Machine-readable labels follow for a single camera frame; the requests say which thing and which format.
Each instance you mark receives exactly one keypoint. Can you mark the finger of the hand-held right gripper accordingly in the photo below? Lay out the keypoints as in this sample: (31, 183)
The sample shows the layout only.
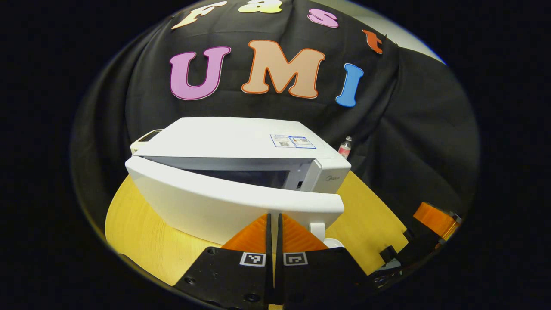
(434, 217)

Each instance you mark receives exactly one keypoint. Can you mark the white toaster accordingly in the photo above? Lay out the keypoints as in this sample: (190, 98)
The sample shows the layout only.
(146, 137)

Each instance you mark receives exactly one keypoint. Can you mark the black backdrop cloth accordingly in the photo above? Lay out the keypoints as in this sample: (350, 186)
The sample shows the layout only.
(409, 129)

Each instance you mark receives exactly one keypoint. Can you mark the small white plate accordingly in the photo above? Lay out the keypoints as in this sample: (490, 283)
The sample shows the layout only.
(333, 244)

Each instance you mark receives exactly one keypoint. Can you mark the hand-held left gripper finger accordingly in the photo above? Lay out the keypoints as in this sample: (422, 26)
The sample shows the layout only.
(279, 280)
(269, 280)

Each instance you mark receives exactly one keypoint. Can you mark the small bottle with pink label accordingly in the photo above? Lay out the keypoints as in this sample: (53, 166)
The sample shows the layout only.
(345, 149)

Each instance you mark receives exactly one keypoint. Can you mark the white microwave oven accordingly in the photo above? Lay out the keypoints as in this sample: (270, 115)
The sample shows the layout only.
(224, 137)

